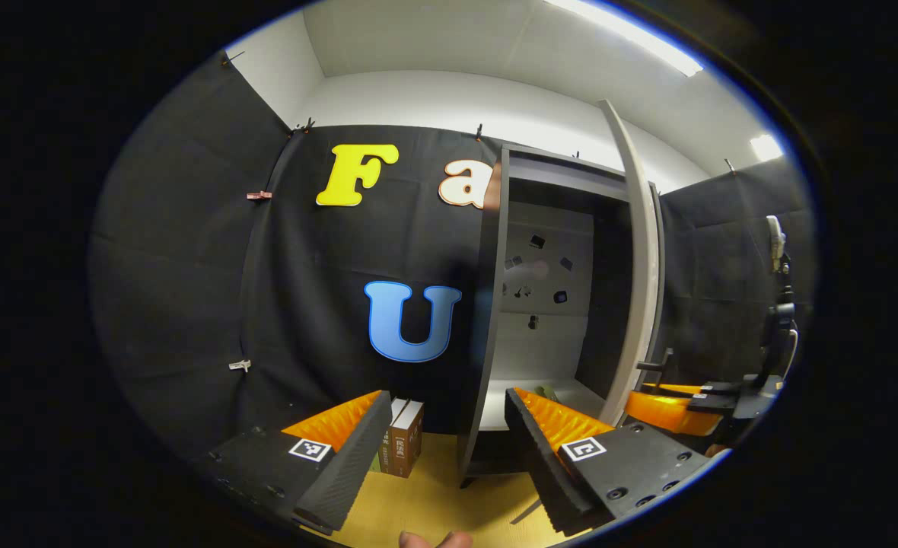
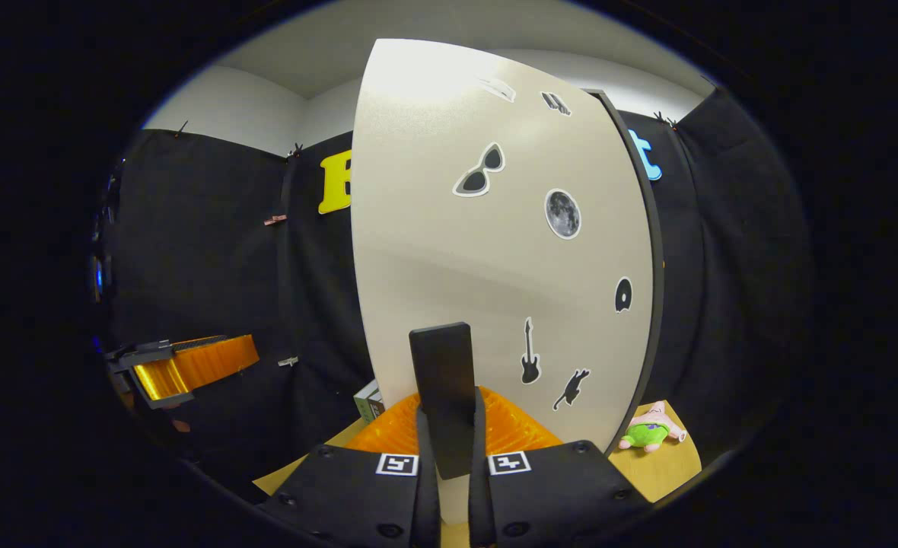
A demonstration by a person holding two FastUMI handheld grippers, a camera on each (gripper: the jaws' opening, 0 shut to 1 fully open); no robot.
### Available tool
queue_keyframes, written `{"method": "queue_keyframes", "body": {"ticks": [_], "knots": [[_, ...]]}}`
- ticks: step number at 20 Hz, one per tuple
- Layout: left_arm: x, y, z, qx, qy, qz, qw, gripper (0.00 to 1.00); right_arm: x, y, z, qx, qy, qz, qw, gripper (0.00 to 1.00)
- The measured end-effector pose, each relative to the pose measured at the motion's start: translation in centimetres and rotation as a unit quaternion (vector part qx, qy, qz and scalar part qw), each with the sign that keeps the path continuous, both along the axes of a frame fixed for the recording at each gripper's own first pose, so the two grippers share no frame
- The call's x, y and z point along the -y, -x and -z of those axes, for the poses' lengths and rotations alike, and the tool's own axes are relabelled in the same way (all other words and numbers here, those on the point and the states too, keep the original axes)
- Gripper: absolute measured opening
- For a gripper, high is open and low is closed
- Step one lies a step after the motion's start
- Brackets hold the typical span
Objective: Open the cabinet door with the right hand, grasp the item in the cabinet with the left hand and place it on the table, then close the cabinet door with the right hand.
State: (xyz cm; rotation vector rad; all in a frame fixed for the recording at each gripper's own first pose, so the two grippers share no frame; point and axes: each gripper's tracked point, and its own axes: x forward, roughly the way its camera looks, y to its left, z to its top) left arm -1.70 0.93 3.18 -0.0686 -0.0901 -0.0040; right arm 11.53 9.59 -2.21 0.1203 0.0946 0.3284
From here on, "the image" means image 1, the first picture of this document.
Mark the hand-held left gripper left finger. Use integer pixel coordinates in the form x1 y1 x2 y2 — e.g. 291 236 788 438
198 390 395 535

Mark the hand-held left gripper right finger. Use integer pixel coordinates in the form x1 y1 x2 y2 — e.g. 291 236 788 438
504 387 716 537

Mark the black door handle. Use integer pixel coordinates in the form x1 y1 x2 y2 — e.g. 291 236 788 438
635 348 680 390

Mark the beige cabinet door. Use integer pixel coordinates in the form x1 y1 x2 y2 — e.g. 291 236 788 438
597 99 664 427

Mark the thick brown book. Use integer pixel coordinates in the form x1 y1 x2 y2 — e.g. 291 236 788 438
392 401 425 479

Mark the slim brown book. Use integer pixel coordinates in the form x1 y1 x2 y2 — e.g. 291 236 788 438
387 397 410 474

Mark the black backdrop cloth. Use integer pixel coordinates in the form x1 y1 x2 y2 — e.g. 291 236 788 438
88 49 811 457

